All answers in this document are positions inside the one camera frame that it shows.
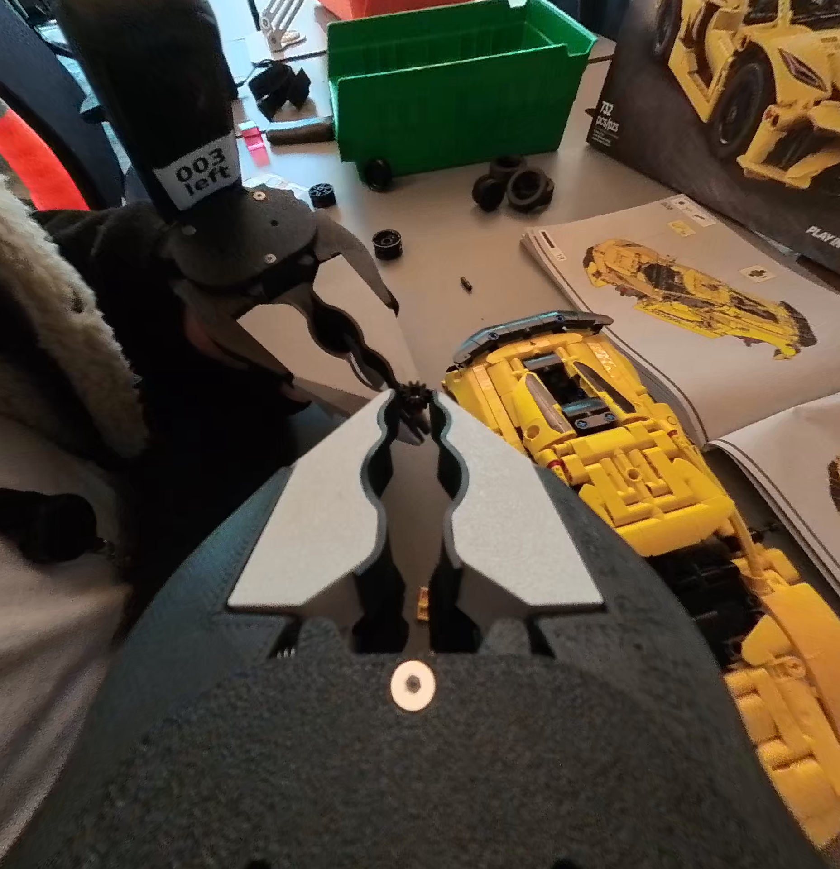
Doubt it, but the white shirt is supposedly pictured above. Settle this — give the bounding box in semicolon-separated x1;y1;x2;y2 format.
0;407;132;850

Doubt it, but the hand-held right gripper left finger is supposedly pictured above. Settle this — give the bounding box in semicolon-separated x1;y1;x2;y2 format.
228;391;407;653

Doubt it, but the green plastic bin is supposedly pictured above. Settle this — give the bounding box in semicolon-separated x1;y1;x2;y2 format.
326;0;599;179

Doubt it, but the white slatted stand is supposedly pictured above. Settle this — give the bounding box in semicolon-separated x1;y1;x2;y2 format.
260;0;307;52

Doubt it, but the small pale paper sheet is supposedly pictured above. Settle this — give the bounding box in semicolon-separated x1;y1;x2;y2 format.
243;173;305;198

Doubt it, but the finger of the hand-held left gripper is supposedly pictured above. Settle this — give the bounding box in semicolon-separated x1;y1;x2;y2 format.
238;297;388;416
313;253;422;391

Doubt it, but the yellow toy brick car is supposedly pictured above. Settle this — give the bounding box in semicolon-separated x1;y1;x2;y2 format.
442;311;840;850

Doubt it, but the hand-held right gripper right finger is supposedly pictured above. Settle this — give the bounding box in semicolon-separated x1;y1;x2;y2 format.
428;392;605;653

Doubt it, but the open instruction booklet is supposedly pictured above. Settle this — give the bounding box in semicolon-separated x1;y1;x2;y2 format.
522;196;840;612

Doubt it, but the grey desk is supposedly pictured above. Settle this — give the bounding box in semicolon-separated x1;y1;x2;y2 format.
209;27;840;680

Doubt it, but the red fabric bin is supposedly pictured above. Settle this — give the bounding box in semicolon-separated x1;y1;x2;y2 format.
318;0;523;21

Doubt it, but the brown cylinder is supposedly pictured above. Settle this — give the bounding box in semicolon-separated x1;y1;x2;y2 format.
265;119;336;145

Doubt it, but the black office chair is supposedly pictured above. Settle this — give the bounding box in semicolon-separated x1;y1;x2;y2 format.
0;0;142;211

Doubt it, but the person's left forearm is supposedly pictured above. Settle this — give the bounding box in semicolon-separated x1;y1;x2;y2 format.
33;204;326;490

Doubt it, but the black angular object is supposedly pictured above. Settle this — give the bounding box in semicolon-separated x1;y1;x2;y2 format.
246;60;313;122

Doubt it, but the model car set box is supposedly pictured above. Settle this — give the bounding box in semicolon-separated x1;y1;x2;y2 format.
586;0;840;282

